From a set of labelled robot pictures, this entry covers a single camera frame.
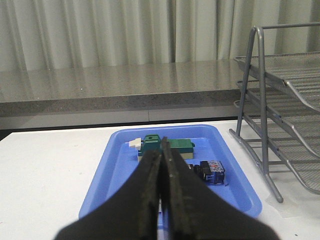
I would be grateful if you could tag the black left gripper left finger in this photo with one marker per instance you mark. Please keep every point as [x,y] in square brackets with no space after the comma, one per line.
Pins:
[130,214]

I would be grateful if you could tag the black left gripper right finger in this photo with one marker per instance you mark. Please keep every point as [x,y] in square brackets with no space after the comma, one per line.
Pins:
[194,212]

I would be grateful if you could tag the red emergency stop push button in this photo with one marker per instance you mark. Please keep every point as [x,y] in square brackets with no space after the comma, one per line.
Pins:
[211,171]

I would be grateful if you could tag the mesh rack tray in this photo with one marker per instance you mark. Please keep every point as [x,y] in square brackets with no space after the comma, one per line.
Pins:
[295,74]
[307,173]
[293,129]

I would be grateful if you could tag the blue plastic tray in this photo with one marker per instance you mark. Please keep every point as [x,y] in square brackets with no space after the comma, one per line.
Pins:
[119,161]

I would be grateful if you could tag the grey stone counter ledge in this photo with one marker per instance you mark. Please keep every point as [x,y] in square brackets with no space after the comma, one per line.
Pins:
[124,87]

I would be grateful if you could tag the grey metal rack frame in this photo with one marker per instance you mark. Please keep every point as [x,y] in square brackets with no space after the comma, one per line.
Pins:
[256,47]

